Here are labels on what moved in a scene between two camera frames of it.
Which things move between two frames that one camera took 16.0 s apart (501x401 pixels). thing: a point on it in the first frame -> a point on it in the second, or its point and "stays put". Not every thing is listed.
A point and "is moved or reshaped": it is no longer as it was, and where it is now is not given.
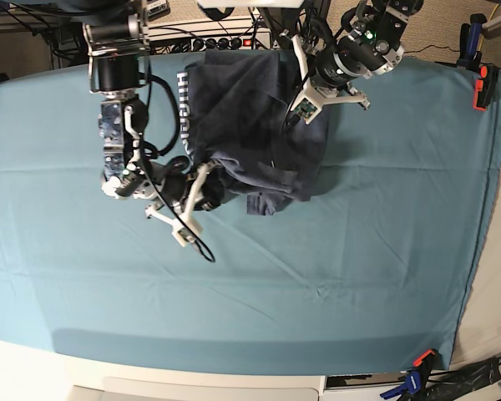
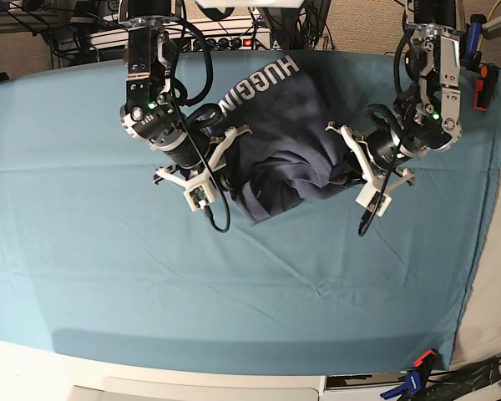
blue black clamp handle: (470, 37) stays put
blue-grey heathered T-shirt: (232, 112) is moved or reshaped
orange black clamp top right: (485, 87) stays put
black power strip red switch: (230, 43) stays put
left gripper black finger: (212, 192) -> (228, 179)
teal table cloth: (380, 273) stays put
